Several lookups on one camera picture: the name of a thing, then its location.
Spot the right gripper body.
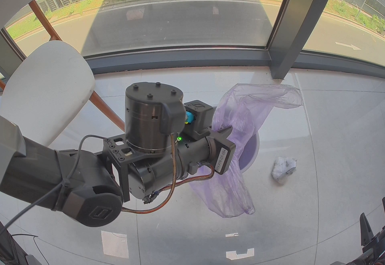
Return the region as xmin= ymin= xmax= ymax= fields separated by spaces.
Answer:
xmin=362 ymin=231 xmax=385 ymax=259

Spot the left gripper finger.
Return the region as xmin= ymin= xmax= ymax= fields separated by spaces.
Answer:
xmin=217 ymin=126 xmax=233 ymax=139

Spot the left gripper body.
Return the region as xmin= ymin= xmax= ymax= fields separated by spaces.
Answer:
xmin=177 ymin=130 xmax=237 ymax=179

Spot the purple plastic bag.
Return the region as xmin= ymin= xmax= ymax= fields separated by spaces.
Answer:
xmin=189 ymin=83 xmax=304 ymax=218

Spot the white paper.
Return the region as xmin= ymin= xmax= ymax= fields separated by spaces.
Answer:
xmin=272 ymin=157 xmax=297 ymax=184

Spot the white trash bin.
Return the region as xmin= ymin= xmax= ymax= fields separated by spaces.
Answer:
xmin=239 ymin=133 xmax=260 ymax=173

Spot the window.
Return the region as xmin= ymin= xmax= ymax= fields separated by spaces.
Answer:
xmin=0 ymin=0 xmax=385 ymax=81

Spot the white chair with wooden legs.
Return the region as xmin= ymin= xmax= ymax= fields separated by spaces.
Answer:
xmin=0 ymin=0 xmax=126 ymax=153

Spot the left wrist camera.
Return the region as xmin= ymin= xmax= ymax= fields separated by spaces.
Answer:
xmin=183 ymin=101 xmax=216 ymax=141

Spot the black cable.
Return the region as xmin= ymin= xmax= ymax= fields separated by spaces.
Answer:
xmin=0 ymin=135 xmax=106 ymax=229
xmin=9 ymin=233 xmax=43 ymax=265

